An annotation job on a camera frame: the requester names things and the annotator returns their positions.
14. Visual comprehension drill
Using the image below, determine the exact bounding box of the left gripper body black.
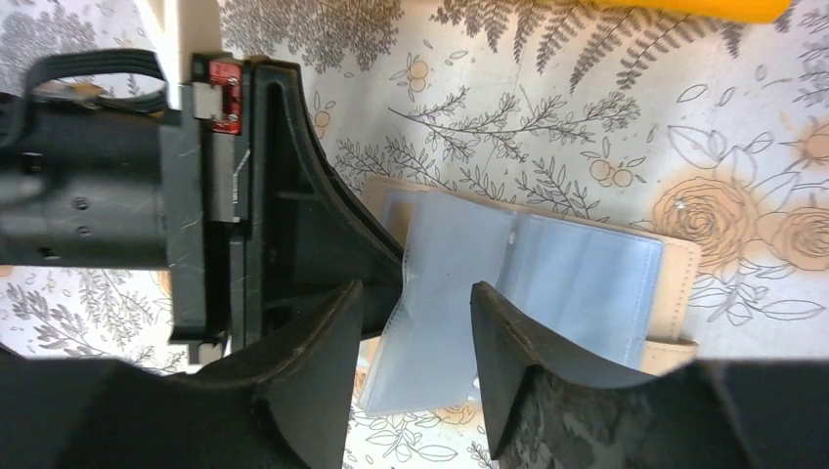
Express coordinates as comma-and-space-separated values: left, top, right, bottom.
1, 50, 253, 362

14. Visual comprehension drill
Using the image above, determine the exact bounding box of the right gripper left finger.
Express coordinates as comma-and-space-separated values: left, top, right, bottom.
1, 280, 364, 468

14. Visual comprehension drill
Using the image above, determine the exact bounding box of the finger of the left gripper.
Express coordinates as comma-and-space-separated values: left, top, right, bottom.
242, 60, 403, 346

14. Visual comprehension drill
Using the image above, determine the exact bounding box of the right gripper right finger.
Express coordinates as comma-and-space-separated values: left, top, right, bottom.
470, 282, 828, 468

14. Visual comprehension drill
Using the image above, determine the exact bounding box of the yellow three-compartment bin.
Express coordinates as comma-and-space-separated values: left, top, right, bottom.
589, 0, 793, 24

